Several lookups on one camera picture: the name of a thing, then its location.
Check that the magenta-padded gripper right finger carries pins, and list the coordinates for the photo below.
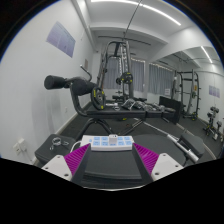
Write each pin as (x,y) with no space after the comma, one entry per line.
(146,159)

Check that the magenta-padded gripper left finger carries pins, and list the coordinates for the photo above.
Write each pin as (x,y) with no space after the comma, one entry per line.
(77,159)

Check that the white power strip blue sockets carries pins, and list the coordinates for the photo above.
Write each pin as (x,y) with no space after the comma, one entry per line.
(96,143)

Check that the silver key bunch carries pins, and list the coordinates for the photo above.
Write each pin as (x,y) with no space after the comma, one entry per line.
(56,141)

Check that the small black padded seat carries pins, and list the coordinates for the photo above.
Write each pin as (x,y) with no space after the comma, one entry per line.
(45,154)

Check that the black padded bench cushion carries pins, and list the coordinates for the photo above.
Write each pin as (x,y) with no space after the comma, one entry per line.
(195,143)

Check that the group of dumbbells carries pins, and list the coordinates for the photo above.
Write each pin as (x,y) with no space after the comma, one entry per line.
(140,105)

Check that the black weight bench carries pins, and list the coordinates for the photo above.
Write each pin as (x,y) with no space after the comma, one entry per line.
(113,114)

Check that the black weight plate yellow marks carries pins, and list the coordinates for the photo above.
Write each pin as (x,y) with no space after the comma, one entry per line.
(98,98)

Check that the black squat rack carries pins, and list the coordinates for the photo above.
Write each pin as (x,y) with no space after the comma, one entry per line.
(192,96)

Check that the grey window curtain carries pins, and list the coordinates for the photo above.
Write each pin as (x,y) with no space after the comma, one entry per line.
(138,75)
(160,80)

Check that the black power rack machine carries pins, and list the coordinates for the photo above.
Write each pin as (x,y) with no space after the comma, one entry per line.
(126,78)

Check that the short ceiling light strip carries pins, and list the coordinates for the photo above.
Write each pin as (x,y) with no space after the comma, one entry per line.
(206,54)

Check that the long ceiling light strip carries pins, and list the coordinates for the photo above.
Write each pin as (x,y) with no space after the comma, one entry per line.
(156,11)

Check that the white wall socket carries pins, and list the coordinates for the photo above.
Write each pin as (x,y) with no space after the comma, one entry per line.
(20,146)

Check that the small purple wall poster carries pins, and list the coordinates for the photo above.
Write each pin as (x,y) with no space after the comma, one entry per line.
(214,91)

